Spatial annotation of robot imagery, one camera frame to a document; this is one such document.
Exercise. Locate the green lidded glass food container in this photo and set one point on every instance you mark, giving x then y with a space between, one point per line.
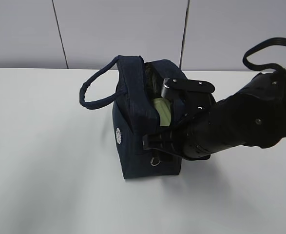
163 107

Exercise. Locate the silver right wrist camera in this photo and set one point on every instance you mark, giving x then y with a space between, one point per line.
173 88

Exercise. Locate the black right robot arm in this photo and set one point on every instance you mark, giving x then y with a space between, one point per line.
253 116

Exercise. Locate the dark navy fabric lunch bag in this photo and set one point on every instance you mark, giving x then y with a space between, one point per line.
134 115

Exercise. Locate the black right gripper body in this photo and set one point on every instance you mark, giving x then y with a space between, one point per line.
163 144

